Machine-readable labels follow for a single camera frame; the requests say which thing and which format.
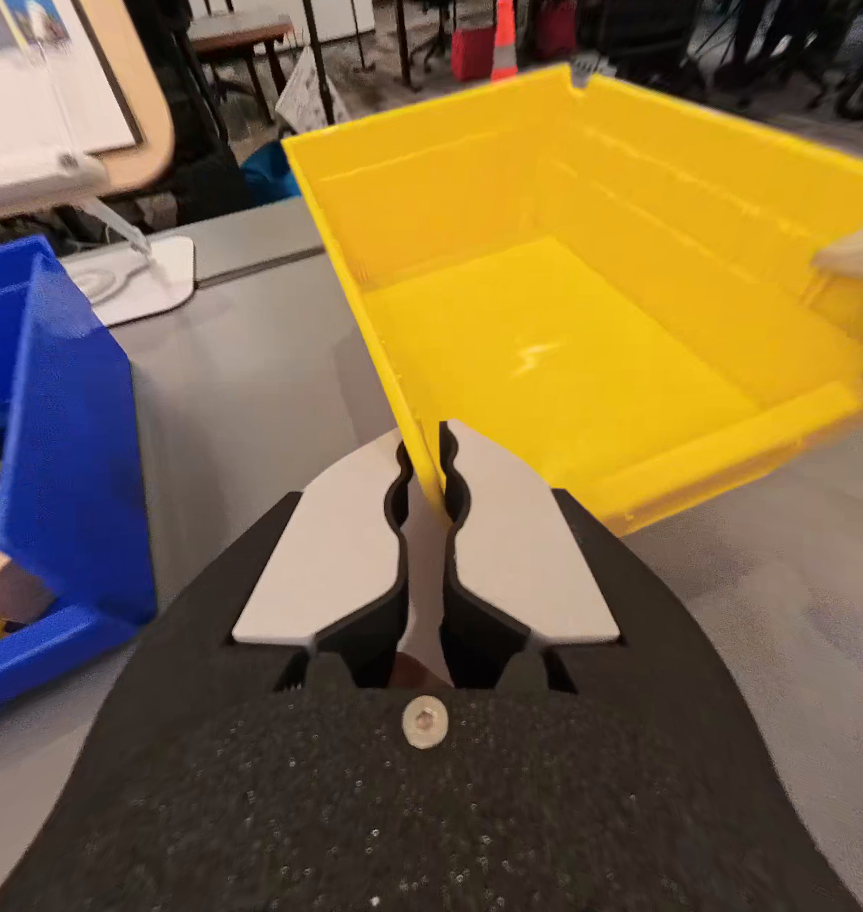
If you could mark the blue plastic bin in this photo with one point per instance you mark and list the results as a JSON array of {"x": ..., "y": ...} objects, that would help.
[{"x": 75, "y": 442}]

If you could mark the grey desk hatch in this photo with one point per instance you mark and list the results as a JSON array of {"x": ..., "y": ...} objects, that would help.
[{"x": 260, "y": 267}]

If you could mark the pile of plain wooden cubes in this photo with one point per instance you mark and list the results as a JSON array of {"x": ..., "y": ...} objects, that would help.
[{"x": 7, "y": 584}]

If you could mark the orange traffic cone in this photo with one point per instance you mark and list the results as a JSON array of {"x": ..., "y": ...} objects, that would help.
[{"x": 505, "y": 39}]

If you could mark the white printed sheet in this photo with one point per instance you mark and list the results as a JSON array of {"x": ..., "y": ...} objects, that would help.
[{"x": 306, "y": 92}]

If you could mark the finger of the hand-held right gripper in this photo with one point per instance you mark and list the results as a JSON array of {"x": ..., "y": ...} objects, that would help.
[{"x": 855, "y": 256}]

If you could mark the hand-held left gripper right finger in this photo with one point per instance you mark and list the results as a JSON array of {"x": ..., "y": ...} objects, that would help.
[{"x": 531, "y": 563}]

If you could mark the white desk stand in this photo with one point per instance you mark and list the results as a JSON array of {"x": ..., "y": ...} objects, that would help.
[{"x": 153, "y": 285}]

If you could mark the black office chair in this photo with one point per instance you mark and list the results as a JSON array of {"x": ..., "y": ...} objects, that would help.
[{"x": 203, "y": 164}]

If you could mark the black tripod pole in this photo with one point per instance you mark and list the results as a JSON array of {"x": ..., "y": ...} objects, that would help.
[{"x": 319, "y": 64}]

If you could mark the teal bag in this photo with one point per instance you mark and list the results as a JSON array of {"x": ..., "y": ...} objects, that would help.
[{"x": 269, "y": 174}]

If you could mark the small wooden table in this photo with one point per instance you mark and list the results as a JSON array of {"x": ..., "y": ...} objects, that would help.
[{"x": 239, "y": 32}]

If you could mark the beige wooden board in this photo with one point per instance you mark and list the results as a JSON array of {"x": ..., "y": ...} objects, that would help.
[{"x": 150, "y": 107}]

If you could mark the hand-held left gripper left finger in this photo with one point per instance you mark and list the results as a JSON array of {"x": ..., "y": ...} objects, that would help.
[{"x": 317, "y": 563}]

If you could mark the red bag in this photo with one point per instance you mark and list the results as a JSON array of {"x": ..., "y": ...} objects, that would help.
[{"x": 472, "y": 53}]

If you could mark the yellow plastic bin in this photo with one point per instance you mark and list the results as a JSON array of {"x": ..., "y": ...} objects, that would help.
[{"x": 581, "y": 342}]

